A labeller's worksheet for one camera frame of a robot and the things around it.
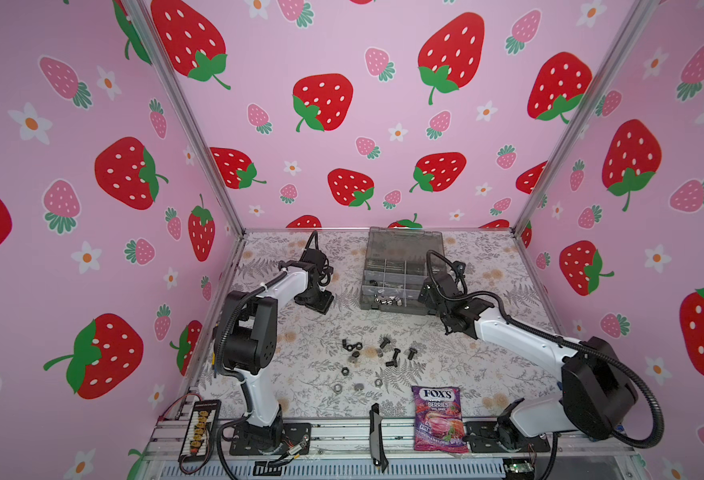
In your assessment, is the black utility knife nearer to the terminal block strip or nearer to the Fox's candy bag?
the Fox's candy bag

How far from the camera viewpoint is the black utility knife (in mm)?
714

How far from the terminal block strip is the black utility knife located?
41 centimetres

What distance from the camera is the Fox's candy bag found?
28.9 inches

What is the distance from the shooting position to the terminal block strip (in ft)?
2.36

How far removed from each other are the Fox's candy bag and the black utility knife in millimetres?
91

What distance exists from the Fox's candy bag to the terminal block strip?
0.53m
